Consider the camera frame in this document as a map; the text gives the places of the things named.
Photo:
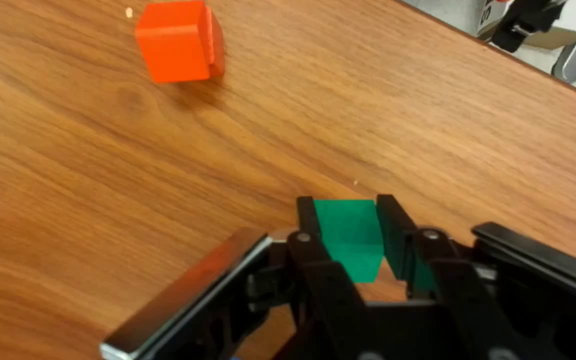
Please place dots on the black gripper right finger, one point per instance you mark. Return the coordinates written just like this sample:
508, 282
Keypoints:
431, 265

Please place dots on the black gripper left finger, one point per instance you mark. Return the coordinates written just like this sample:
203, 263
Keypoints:
329, 311

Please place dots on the green wedge block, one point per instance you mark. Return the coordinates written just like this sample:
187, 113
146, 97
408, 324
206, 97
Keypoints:
353, 237

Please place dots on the red block stack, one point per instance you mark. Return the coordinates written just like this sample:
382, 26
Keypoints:
181, 41

